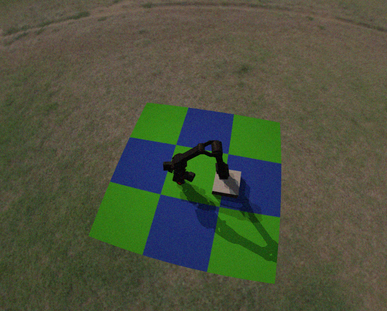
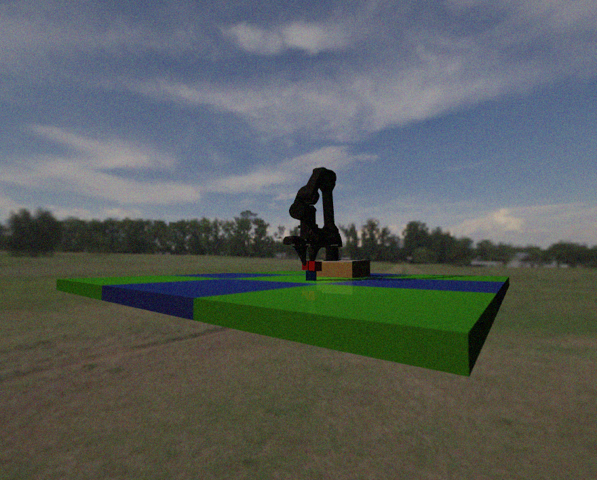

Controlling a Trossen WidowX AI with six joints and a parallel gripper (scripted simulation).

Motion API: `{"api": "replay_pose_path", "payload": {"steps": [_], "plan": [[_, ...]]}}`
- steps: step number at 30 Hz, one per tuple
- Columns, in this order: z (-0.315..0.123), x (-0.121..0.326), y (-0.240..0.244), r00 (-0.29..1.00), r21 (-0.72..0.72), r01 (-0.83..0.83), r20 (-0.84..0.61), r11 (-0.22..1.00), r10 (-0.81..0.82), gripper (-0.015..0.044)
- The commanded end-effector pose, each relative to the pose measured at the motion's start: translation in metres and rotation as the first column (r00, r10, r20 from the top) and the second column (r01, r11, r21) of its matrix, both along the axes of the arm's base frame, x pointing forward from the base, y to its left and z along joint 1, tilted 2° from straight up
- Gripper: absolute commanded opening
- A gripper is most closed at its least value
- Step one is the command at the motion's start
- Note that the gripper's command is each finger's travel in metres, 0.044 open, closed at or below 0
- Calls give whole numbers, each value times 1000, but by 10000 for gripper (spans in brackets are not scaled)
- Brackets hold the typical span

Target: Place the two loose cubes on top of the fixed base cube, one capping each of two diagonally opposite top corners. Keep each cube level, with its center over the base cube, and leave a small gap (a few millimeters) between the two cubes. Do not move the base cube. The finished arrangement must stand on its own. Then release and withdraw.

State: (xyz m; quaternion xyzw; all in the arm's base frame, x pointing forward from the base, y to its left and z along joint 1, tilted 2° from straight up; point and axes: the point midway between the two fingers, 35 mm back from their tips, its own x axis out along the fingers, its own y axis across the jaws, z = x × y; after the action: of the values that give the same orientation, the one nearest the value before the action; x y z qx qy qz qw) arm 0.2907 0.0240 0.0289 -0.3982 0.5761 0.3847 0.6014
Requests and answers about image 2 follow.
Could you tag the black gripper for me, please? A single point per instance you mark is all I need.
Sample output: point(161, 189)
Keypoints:
point(301, 241)

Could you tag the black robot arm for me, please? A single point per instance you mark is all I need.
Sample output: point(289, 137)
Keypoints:
point(302, 209)

